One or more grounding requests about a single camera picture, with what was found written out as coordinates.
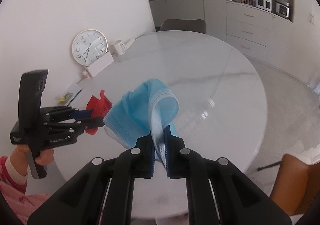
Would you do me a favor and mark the red wrapper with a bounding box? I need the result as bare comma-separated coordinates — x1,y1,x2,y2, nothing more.
84,89,113,136

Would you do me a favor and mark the blue face mask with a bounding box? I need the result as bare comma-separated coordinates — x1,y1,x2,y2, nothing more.
103,79,180,166

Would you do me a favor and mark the left hand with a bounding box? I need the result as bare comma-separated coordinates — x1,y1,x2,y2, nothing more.
10,145,54,169

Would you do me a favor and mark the green pencil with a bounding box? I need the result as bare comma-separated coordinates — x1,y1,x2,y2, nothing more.
67,89,82,106

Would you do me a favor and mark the yellow clip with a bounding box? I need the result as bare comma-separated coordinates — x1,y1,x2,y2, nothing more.
56,92,73,105

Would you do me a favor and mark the white paper sheet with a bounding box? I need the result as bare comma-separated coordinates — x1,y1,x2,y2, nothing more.
56,84,82,106

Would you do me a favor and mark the small pink-cap bottle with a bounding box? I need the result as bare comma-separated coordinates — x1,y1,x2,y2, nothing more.
82,70,90,79

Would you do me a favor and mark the clear plastic bottle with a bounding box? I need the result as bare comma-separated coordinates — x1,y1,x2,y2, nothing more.
173,48,232,131

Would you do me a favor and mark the white rectangular box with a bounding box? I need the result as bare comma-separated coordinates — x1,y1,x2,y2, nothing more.
87,52,114,78

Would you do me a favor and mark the white mug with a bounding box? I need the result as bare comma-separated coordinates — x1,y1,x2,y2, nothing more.
111,40,127,56

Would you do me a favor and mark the orange chair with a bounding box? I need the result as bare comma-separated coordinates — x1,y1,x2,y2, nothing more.
257,154,320,216

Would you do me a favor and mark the white drawer cabinet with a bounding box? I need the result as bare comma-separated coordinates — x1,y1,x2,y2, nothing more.
226,2,293,68

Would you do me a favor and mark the white toaster oven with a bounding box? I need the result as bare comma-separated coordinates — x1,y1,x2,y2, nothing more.
255,0,272,12

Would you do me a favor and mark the silver microwave oven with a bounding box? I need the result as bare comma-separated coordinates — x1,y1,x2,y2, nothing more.
272,0,290,19

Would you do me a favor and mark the white wall clock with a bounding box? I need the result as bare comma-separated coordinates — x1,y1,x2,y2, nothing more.
71,29,108,66

